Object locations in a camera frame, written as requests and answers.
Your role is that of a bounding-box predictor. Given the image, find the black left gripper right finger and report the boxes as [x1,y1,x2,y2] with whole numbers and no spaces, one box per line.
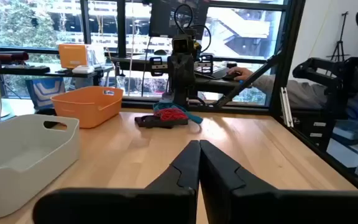
[199,139,358,224]

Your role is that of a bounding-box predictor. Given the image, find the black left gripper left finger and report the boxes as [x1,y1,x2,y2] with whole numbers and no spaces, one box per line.
[32,139,201,224]

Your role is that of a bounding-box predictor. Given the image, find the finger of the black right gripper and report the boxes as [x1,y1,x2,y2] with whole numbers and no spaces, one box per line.
[181,62,196,95]
[167,62,183,95]

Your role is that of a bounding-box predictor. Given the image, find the black computer mouse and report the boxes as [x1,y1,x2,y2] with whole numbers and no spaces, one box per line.
[221,71,242,82]

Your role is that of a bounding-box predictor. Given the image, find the black desk monitor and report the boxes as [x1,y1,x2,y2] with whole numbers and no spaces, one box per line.
[149,0,211,40]

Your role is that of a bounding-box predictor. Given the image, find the white case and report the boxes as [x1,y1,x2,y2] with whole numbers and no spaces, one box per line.
[71,64,95,75]

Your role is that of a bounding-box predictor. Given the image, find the orange box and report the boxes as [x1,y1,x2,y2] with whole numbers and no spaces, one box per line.
[58,43,90,70]

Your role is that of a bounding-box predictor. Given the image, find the orange plastic basket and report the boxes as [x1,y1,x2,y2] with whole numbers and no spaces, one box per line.
[50,86,124,129]

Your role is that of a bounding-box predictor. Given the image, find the black side desk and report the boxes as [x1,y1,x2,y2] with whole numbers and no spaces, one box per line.
[0,63,115,88]

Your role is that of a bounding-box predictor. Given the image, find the blue patterned chair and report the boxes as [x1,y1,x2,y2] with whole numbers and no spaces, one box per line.
[25,77,67,110]

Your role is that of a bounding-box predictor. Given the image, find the person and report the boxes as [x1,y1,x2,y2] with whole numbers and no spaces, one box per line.
[227,5,358,124]

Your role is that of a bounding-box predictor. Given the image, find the white plastic basket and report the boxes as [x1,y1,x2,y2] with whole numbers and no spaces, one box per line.
[0,114,80,220]

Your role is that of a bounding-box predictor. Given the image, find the black tripod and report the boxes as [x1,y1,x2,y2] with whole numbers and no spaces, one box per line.
[326,11,351,62]

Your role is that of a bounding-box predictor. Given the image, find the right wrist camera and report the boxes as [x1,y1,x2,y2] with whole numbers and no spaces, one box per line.
[171,34,196,56]

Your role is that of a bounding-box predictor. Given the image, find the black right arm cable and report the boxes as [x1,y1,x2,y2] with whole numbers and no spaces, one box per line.
[174,3,213,54]

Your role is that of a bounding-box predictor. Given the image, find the black window frame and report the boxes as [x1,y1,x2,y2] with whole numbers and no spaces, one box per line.
[0,0,291,106]

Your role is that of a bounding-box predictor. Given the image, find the silver frame plate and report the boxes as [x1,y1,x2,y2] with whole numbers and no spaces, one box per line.
[279,86,295,128]

